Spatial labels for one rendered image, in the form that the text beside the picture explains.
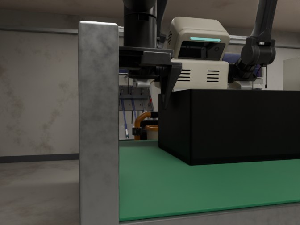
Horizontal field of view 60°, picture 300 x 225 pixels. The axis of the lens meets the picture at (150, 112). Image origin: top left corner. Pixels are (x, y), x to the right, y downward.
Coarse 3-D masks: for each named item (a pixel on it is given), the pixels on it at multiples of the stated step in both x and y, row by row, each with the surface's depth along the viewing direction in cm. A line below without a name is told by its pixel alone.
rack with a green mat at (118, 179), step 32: (96, 32) 19; (96, 64) 19; (96, 96) 19; (96, 128) 19; (96, 160) 19; (128, 160) 41; (160, 160) 41; (288, 160) 41; (96, 192) 19; (128, 192) 26; (160, 192) 26; (192, 192) 26; (224, 192) 26; (256, 192) 26; (288, 192) 26; (96, 224) 19; (128, 224) 20; (160, 224) 21; (192, 224) 21; (224, 224) 22; (256, 224) 23; (288, 224) 24
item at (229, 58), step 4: (224, 56) 311; (228, 56) 312; (232, 56) 313; (236, 56) 315; (240, 56) 316; (224, 60) 311; (228, 60) 312; (232, 60) 313; (236, 60) 315; (256, 68) 322; (256, 72) 322
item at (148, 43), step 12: (132, 24) 42; (144, 24) 42; (156, 24) 45; (132, 36) 42; (144, 36) 42; (156, 36) 44; (120, 48) 41; (132, 48) 41; (144, 48) 42; (156, 48) 42
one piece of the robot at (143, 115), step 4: (144, 112) 146; (148, 112) 146; (152, 112) 146; (156, 112) 147; (140, 116) 145; (144, 116) 145; (148, 116) 146; (152, 116) 146; (156, 116) 147; (136, 120) 145; (140, 120) 145; (136, 124) 144; (136, 136) 144
